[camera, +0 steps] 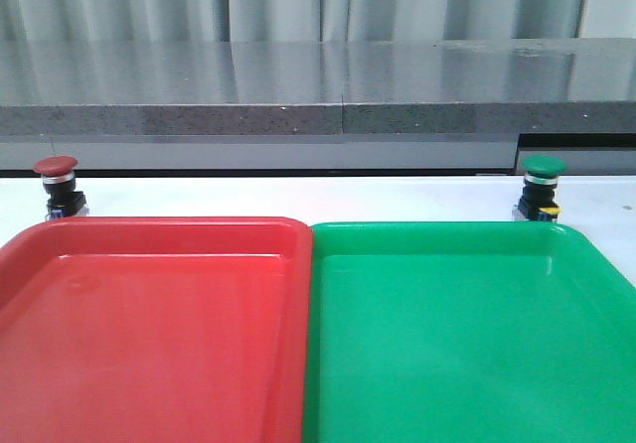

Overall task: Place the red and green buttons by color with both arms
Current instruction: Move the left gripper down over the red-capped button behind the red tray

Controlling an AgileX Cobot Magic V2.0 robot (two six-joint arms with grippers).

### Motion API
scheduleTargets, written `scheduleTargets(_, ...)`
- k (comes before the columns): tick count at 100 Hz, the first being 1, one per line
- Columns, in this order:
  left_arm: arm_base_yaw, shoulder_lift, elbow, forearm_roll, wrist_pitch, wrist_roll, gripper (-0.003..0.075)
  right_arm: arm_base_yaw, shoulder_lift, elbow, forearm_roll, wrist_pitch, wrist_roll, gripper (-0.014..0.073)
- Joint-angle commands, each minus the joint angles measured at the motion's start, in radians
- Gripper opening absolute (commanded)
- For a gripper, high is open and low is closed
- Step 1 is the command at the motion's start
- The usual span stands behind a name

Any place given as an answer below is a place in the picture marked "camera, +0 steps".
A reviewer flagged grey pleated curtain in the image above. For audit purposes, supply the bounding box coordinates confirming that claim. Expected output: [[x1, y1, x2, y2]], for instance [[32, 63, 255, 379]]
[[1, 0, 584, 43]]

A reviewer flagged red mushroom push button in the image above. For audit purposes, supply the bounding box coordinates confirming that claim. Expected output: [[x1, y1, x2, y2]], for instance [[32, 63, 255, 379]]
[[33, 155, 89, 221]]

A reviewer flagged green mushroom push button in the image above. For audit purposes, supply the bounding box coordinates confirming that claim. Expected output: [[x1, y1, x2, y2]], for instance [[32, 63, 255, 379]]
[[512, 155, 566, 222]]

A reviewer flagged red plastic tray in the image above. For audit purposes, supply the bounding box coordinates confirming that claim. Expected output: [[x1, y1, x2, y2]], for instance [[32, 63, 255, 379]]
[[1, 218, 313, 442]]

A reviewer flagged grey stone counter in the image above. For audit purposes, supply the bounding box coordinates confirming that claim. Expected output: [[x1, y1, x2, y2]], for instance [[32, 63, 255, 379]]
[[1, 39, 635, 176]]

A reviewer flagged green plastic tray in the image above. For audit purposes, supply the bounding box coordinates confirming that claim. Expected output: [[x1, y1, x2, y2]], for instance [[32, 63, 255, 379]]
[[303, 221, 635, 442]]

